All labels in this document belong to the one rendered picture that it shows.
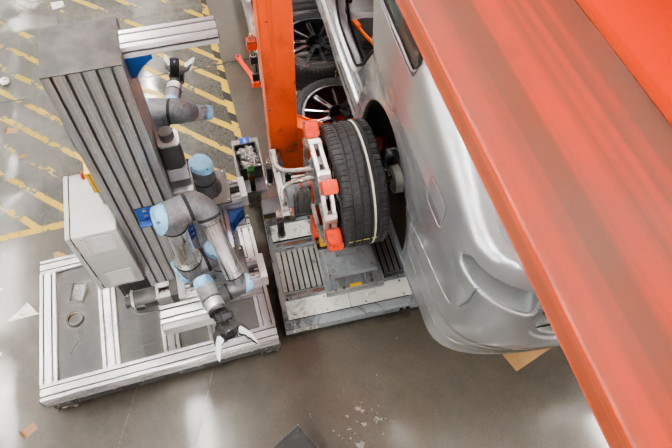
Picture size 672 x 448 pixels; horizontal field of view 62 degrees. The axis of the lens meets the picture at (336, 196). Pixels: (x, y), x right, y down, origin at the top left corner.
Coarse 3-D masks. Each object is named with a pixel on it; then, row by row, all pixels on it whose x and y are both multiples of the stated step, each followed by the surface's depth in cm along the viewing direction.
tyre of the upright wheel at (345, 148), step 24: (360, 120) 286; (336, 144) 270; (360, 144) 270; (336, 168) 265; (360, 168) 265; (384, 168) 268; (360, 192) 266; (384, 192) 267; (360, 216) 269; (384, 216) 272; (360, 240) 282
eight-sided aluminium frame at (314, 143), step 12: (312, 144) 277; (312, 156) 274; (324, 156) 273; (324, 168) 271; (324, 180) 267; (312, 204) 317; (324, 204) 269; (324, 216) 270; (336, 216) 271; (324, 228) 278; (324, 240) 286
